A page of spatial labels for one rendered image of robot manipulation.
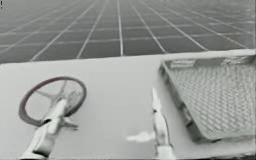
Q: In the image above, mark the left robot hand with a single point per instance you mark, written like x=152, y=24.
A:
x=57, y=111

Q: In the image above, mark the dark steering wheel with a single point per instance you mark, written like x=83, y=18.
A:
x=22, y=110

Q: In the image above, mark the grey mesh tray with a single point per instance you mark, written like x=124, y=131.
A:
x=216, y=100

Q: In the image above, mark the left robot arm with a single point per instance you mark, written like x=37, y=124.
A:
x=40, y=143

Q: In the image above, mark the grey table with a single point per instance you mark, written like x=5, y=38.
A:
x=113, y=96

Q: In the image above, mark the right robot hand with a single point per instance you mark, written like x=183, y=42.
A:
x=160, y=123

